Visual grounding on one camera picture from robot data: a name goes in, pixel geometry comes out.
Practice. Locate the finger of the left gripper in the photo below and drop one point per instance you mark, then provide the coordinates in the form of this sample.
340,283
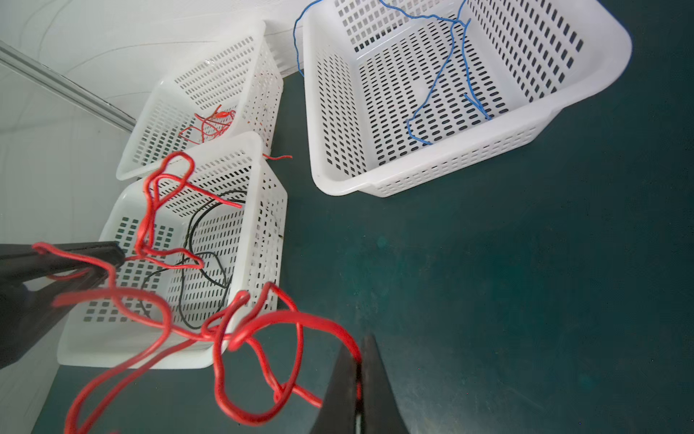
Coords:
27,316
21,262

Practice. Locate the back right white basket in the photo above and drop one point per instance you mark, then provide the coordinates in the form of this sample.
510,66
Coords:
399,93

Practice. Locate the green table mat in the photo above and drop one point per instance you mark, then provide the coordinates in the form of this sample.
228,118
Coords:
546,290

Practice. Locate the back left white basket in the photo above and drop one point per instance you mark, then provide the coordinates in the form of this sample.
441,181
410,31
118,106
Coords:
229,87

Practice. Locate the front white perforated basket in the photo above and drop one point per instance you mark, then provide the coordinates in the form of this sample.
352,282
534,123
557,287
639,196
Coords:
220,232

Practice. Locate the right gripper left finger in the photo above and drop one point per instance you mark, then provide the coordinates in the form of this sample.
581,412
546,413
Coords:
338,413

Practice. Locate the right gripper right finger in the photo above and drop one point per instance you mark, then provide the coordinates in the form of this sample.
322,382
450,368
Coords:
379,410

